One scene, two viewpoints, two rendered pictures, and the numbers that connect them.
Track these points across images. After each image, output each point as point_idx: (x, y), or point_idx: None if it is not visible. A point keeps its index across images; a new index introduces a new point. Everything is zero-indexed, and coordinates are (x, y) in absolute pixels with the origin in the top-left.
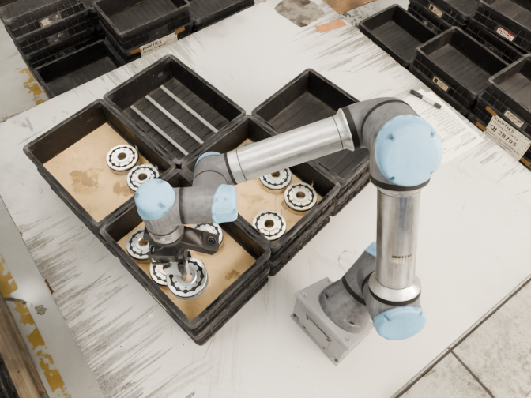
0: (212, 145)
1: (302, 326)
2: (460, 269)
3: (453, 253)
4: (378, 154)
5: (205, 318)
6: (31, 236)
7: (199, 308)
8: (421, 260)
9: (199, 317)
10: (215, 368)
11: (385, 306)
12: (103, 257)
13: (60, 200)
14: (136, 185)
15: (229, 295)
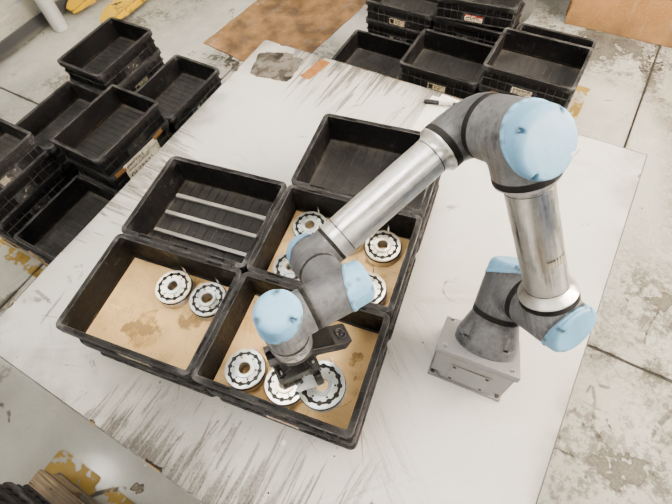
0: (269, 232)
1: (445, 378)
2: None
3: None
4: (512, 155)
5: (358, 419)
6: (105, 418)
7: (339, 410)
8: None
9: (352, 421)
10: (380, 465)
11: (553, 319)
12: (200, 404)
13: (120, 364)
14: (204, 310)
15: (370, 382)
